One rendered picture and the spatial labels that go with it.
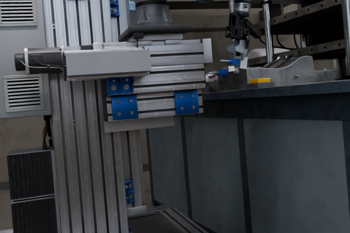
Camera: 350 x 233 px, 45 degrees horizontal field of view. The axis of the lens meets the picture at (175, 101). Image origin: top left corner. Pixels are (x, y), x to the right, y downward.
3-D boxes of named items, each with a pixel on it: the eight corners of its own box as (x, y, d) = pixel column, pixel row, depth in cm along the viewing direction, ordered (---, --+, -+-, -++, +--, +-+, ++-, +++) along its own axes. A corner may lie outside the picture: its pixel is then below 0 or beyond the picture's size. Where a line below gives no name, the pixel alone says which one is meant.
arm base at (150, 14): (137, 27, 146) (135, -2, 146) (128, 35, 161) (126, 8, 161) (179, 26, 151) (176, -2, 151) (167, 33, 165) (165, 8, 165)
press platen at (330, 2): (348, 1, 235) (347, -8, 235) (241, 35, 336) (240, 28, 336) (438, 3, 264) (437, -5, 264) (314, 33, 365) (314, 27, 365)
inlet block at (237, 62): (221, 66, 189) (223, 54, 189) (216, 66, 194) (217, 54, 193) (246, 68, 195) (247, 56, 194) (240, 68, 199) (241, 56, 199)
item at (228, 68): (211, 78, 199) (210, 67, 199) (206, 79, 204) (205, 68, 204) (235, 77, 204) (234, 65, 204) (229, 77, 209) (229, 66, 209)
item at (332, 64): (308, 87, 269) (305, 59, 268) (281, 89, 293) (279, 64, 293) (366, 82, 288) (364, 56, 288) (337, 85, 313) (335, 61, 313)
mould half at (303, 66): (247, 89, 187) (245, 58, 187) (219, 91, 211) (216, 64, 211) (335, 82, 207) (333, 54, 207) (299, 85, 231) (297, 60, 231)
